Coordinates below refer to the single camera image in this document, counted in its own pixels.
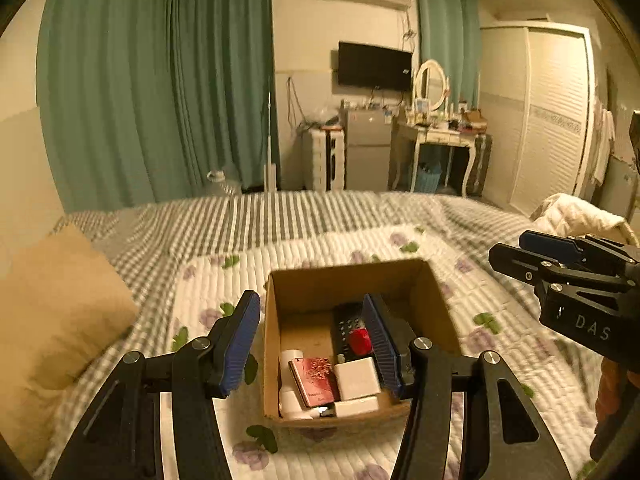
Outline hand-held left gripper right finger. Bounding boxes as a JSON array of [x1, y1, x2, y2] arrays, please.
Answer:
[[361, 292, 573, 480]]

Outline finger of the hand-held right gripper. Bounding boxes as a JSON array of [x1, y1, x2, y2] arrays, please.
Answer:
[[519, 229, 640, 272], [488, 242, 638, 294]]

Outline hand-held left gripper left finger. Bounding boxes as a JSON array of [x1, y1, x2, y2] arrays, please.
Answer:
[[50, 289, 262, 480]]

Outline small red object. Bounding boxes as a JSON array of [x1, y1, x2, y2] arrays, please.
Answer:
[[348, 329, 374, 359]]

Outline black remote control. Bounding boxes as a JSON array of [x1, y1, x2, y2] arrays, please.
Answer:
[[332, 301, 376, 357]]

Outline white plug charger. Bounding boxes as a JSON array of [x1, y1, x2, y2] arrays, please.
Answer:
[[334, 357, 384, 401]]

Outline white box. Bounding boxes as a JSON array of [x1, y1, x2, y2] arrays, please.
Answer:
[[333, 395, 381, 419]]

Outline white bottle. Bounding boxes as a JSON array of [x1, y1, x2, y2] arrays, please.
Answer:
[[279, 349, 321, 420]]

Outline red patterned box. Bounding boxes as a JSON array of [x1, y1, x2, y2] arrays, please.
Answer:
[[288, 357, 337, 409]]

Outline person's right hand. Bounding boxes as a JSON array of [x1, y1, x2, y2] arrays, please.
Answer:
[[595, 359, 627, 424]]

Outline white puffer jacket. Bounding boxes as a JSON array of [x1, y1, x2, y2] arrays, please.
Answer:
[[530, 192, 640, 249]]

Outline brown suitcase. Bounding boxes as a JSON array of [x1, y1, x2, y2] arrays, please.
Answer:
[[467, 132, 494, 196]]

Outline white floral quilted blanket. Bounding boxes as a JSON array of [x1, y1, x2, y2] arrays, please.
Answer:
[[170, 224, 617, 480]]

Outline hanging white towels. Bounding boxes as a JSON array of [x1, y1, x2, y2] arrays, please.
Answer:
[[590, 107, 617, 187]]

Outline blue basket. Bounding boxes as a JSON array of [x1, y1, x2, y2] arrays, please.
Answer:
[[412, 160, 444, 192]]

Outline white louvred wardrobe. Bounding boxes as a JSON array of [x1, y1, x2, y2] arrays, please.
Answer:
[[479, 21, 601, 217]]

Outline small cardboard box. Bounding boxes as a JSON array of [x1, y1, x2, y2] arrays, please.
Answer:
[[460, 109, 489, 134]]

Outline white dressing table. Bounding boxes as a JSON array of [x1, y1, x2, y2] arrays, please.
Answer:
[[390, 119, 489, 197]]

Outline clear water jug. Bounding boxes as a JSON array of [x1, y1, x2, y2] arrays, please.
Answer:
[[202, 170, 244, 196]]

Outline tan pillow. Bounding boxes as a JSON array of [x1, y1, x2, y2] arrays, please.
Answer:
[[0, 224, 141, 467]]

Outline white upright pole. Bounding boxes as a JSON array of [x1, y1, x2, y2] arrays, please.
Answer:
[[262, 89, 279, 192]]

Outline white suitcase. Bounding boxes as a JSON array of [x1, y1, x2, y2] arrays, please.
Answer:
[[306, 127, 347, 191]]

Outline small grey fridge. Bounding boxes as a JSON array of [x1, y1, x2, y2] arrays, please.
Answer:
[[340, 107, 394, 191]]

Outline white oval mirror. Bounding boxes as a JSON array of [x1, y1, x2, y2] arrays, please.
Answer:
[[413, 59, 449, 114]]

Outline clear plastic bag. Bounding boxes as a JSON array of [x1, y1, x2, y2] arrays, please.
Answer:
[[307, 107, 341, 129]]

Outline light green curtain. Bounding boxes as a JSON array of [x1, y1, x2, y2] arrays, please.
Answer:
[[415, 0, 482, 112]]

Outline dark green curtain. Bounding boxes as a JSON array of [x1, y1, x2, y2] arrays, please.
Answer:
[[37, 0, 277, 214]]

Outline black wall television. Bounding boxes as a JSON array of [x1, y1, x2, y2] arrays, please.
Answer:
[[338, 41, 414, 92]]

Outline hanging wall cables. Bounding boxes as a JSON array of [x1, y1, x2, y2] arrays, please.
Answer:
[[286, 76, 311, 134]]

